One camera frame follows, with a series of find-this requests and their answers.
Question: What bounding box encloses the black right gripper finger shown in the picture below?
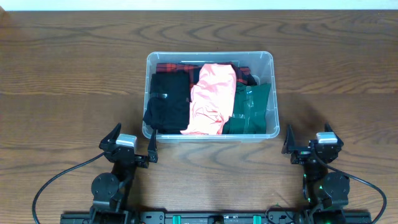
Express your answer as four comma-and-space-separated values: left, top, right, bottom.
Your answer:
281, 124, 295, 154
324, 123, 344, 146

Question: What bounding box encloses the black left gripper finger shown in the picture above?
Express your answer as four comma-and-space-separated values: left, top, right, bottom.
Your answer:
147, 129, 158, 163
99, 123, 121, 146

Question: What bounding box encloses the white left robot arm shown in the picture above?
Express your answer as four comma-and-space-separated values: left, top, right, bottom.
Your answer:
89, 123, 158, 224

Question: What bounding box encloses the clear plastic storage bin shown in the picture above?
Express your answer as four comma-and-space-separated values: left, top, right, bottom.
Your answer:
144, 51, 280, 143

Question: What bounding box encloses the red plaid garment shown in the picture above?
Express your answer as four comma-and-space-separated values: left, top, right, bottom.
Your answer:
156, 62, 251, 88

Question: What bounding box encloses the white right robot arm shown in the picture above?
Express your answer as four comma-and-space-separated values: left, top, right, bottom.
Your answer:
282, 124, 350, 223

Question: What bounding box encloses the black taped garment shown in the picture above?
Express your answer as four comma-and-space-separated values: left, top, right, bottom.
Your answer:
143, 72, 190, 134

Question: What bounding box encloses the dark green taped garment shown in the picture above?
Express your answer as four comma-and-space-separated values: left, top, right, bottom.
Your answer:
222, 83, 271, 134

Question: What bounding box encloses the pink garment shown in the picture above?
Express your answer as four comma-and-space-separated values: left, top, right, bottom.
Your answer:
181, 63, 236, 135

